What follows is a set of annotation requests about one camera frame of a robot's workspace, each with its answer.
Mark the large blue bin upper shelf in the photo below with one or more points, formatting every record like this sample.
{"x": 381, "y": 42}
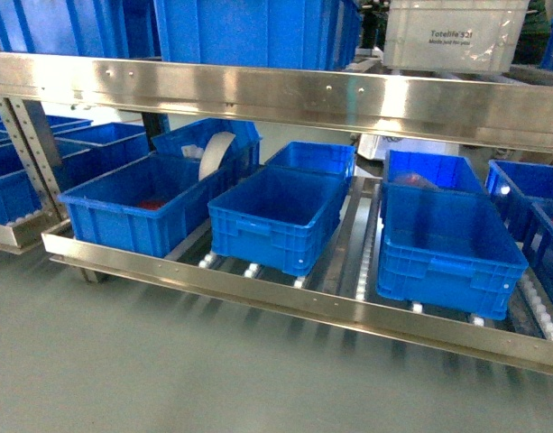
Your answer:
{"x": 312, "y": 35}

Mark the white translucent crate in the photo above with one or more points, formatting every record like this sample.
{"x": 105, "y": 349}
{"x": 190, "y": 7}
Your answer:
{"x": 453, "y": 36}

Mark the white tape roll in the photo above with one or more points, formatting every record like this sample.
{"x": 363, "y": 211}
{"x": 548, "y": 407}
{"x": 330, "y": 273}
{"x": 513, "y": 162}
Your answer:
{"x": 214, "y": 153}

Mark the blue bin front left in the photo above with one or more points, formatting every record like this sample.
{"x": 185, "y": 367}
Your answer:
{"x": 147, "y": 206}

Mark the blue bin rear middle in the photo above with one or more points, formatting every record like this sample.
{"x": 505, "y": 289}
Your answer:
{"x": 337, "y": 159}

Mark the blue bin front middle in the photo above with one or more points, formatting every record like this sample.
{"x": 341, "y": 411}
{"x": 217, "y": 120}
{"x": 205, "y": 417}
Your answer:
{"x": 279, "y": 218}

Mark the stainless steel shelf rack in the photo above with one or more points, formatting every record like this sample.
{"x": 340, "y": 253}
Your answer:
{"x": 518, "y": 116}

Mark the blue bin rear left tilted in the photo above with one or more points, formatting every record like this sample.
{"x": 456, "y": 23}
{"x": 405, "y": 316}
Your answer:
{"x": 242, "y": 157}

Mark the blue bin front right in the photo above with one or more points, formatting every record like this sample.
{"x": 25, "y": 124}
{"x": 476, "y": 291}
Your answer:
{"x": 447, "y": 249}

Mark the blue bin rear right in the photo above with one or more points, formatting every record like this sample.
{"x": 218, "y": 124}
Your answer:
{"x": 430, "y": 170}

